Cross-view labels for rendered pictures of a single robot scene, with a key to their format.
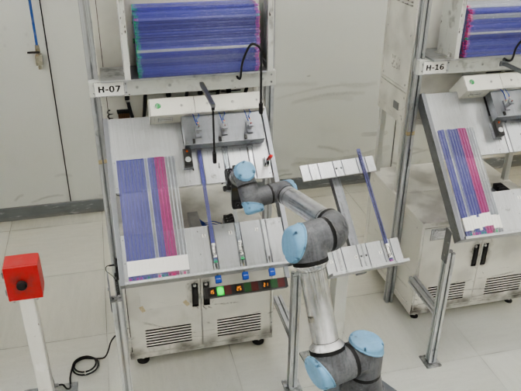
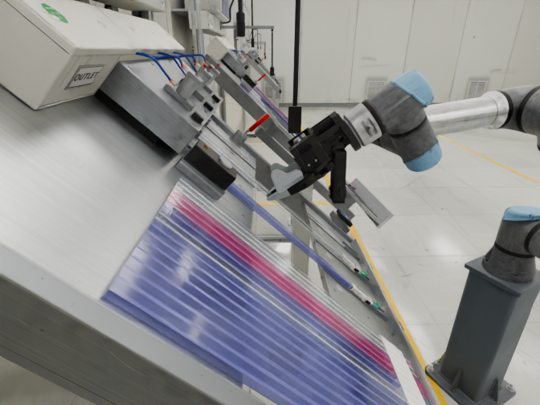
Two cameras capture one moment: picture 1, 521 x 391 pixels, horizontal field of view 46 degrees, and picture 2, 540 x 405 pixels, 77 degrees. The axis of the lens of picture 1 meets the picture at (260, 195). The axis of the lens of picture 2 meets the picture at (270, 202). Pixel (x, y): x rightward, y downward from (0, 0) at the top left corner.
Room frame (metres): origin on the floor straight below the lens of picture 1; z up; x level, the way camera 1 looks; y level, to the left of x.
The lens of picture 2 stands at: (2.14, 0.76, 1.23)
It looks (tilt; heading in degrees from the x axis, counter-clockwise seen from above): 24 degrees down; 283
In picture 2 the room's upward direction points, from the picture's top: straight up
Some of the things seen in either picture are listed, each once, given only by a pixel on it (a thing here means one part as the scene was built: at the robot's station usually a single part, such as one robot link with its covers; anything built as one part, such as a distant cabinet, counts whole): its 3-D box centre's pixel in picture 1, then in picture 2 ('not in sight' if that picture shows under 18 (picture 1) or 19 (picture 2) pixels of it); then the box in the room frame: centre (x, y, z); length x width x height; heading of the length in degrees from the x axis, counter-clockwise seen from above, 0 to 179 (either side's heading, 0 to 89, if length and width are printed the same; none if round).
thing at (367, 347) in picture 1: (364, 354); (524, 227); (1.56, -0.35, 0.72); 0.13 x 0.12 x 0.14; 118
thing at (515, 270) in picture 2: (362, 379); (511, 257); (1.56, -0.35, 0.60); 0.15 x 0.15 x 0.10
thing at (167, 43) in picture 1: (197, 38); not in sight; (2.52, 0.26, 1.52); 0.51 x 0.13 x 0.27; 104
